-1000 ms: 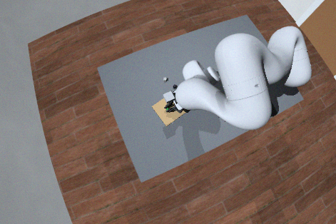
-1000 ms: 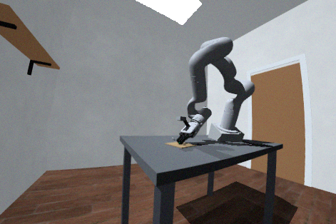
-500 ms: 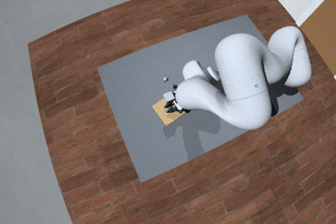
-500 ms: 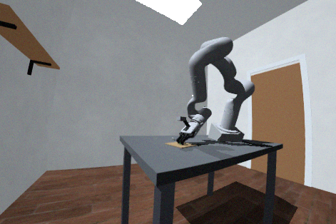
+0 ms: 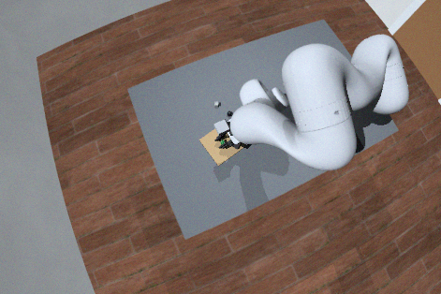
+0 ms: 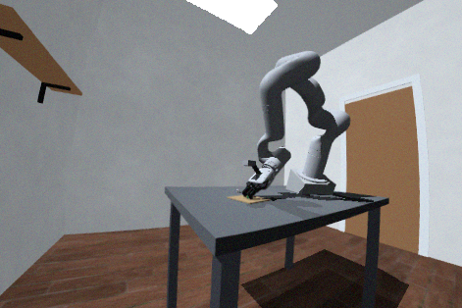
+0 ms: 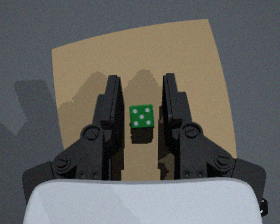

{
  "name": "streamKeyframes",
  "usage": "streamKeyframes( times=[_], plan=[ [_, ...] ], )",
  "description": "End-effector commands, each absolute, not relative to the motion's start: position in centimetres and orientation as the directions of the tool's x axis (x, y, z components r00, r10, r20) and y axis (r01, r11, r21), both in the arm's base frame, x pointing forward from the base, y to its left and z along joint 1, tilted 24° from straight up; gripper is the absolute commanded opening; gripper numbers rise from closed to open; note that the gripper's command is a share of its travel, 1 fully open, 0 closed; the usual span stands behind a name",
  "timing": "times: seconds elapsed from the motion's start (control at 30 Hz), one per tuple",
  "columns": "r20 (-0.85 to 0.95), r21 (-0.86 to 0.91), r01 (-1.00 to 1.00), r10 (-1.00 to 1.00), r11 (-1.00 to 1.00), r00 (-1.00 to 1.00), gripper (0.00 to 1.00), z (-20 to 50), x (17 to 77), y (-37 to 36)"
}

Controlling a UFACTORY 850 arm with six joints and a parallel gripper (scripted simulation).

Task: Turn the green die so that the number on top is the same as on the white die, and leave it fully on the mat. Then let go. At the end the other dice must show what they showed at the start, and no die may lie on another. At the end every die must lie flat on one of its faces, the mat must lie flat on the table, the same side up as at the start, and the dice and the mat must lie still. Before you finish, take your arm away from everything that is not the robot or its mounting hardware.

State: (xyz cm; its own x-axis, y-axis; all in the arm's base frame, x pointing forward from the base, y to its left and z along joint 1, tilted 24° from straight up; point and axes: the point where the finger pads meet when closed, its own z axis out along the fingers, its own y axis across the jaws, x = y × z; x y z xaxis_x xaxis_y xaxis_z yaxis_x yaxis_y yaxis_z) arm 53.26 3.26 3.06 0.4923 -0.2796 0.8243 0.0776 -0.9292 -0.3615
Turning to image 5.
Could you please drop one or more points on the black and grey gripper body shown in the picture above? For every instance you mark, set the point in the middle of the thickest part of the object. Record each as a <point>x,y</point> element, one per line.
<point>232,138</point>

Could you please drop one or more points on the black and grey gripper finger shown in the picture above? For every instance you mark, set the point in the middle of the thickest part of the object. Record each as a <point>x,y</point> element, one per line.
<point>220,137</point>
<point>230,143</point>

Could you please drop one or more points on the tan flat mat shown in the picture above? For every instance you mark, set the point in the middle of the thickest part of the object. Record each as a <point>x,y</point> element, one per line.
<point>212,147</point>

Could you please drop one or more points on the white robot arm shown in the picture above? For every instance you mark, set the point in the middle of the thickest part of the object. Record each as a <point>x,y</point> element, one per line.
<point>314,77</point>

